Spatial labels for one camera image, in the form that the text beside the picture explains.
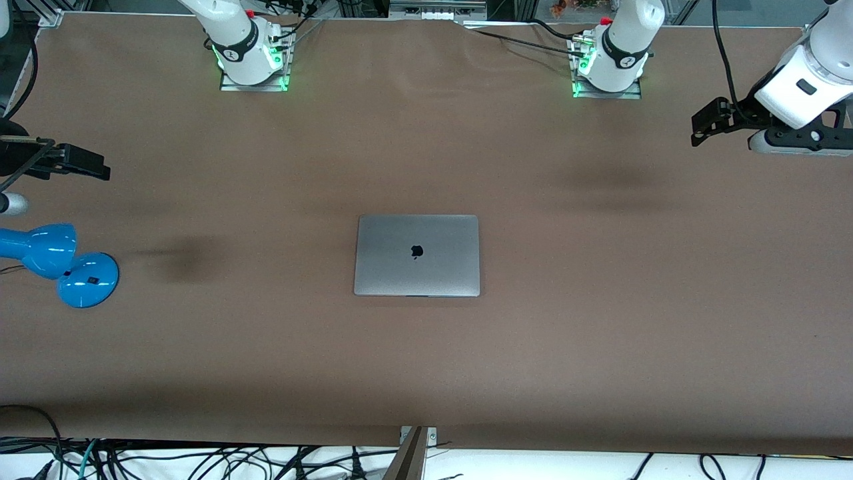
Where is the silver laptop with black keyboard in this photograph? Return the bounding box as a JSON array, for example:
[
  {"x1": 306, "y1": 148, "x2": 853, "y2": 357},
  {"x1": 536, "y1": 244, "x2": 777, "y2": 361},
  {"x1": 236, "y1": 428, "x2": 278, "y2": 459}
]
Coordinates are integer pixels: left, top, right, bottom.
[{"x1": 353, "y1": 214, "x2": 480, "y2": 298}]

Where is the blue desk lamp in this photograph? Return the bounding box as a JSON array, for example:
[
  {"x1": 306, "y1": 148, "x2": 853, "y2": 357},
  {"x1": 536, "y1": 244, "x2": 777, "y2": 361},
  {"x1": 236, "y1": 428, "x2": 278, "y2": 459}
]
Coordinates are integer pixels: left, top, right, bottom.
[{"x1": 0, "y1": 223, "x2": 121, "y2": 309}]

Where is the orange background object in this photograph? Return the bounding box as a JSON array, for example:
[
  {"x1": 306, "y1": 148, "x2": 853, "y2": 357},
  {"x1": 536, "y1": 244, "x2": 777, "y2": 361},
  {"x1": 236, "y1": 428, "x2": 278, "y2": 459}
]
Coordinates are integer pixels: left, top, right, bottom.
[{"x1": 550, "y1": 0, "x2": 600, "y2": 19}]

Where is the grey power strip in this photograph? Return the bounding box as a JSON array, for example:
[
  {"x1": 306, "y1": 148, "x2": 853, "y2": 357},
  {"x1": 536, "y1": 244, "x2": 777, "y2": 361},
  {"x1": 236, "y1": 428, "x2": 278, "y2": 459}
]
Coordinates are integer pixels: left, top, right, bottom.
[{"x1": 389, "y1": 0, "x2": 488, "y2": 21}]

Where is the black left camera mount bracket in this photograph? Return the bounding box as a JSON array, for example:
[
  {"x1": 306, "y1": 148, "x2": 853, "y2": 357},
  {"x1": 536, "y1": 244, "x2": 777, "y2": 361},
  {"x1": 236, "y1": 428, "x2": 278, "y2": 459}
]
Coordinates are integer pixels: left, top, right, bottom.
[{"x1": 765, "y1": 100, "x2": 853, "y2": 151}]

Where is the aluminium frame corner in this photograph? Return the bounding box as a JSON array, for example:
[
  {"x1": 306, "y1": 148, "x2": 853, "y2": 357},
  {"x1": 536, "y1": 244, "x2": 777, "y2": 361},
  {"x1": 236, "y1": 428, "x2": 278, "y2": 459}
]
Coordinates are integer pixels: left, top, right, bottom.
[{"x1": 23, "y1": 0, "x2": 65, "y2": 29}]

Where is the black cable on table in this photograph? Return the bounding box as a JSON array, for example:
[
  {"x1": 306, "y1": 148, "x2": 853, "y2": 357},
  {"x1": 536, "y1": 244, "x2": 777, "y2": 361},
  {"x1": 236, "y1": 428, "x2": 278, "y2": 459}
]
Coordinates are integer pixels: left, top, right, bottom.
[{"x1": 460, "y1": 19, "x2": 590, "y2": 59}]

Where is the black looped floor cable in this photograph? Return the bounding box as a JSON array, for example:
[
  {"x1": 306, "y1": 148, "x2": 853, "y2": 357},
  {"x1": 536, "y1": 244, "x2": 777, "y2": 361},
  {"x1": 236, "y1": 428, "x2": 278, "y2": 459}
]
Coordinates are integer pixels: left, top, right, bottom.
[{"x1": 0, "y1": 404, "x2": 64, "y2": 480}]

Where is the black base cable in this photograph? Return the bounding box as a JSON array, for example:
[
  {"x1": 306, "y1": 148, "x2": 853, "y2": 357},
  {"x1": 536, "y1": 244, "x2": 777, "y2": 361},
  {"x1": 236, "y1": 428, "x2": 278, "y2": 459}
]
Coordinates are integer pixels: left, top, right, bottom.
[{"x1": 277, "y1": 17, "x2": 327, "y2": 51}]

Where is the teal floor cable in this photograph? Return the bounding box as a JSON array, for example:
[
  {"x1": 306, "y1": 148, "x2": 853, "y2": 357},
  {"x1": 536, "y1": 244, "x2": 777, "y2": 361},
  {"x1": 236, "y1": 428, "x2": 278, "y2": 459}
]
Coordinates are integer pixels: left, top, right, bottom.
[{"x1": 79, "y1": 439, "x2": 101, "y2": 480}]

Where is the metal table edge post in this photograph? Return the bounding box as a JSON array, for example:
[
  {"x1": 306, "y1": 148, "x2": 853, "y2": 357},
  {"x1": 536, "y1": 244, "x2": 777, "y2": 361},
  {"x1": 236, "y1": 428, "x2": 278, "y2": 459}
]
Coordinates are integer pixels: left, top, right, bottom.
[{"x1": 383, "y1": 425, "x2": 438, "y2": 480}]

